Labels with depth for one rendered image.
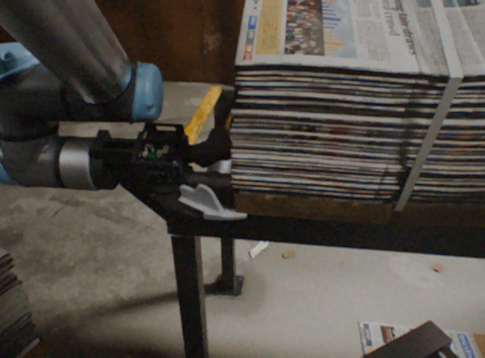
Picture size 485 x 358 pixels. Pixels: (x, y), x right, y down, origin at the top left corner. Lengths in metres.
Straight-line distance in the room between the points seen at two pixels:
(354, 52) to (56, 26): 0.24
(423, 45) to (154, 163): 0.31
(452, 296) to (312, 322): 0.58
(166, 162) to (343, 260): 1.37
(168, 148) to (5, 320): 0.33
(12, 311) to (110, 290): 1.05
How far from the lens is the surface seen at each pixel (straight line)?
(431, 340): 0.54
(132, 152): 0.51
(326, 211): 0.48
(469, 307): 1.76
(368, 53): 0.36
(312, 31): 0.37
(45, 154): 0.57
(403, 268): 1.81
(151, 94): 0.49
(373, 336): 1.52
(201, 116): 0.94
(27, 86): 0.54
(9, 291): 0.63
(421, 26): 0.41
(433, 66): 0.37
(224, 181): 0.70
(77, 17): 0.37
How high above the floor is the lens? 1.17
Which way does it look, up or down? 31 degrees down
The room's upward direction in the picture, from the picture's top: straight up
